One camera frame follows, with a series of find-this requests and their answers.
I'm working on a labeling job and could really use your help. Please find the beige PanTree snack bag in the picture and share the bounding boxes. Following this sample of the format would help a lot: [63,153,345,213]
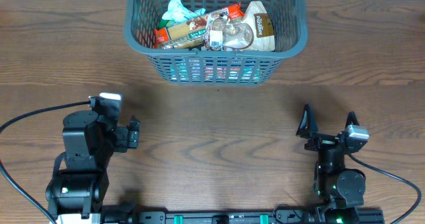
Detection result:
[201,1,276,53]

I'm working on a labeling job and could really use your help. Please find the green lid jar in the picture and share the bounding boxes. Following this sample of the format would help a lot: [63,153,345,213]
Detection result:
[158,19,169,29]

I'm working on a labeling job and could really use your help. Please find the grey plastic basket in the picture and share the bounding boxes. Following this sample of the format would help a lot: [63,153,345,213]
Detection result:
[124,0,307,86]

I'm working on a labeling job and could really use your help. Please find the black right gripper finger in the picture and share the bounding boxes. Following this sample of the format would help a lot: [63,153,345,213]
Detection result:
[345,111,359,128]
[296,104,319,138]

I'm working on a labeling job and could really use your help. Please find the teal small packet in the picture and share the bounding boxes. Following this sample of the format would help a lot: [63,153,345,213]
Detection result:
[162,0,206,23]

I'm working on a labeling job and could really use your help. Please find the Kleenex tissue multipack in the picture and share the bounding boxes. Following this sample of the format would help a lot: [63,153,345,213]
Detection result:
[164,58,263,84]

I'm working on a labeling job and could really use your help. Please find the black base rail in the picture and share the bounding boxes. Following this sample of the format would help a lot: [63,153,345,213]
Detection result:
[98,205,385,224]

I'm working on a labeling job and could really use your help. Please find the red spaghetti pasta package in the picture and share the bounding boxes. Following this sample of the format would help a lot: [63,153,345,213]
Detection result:
[154,4,244,49]

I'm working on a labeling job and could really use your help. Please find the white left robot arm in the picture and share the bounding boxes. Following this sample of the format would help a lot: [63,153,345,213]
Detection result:
[45,92,140,223]

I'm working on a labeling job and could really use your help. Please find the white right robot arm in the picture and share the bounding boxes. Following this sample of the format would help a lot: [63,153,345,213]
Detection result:
[296,104,369,223]

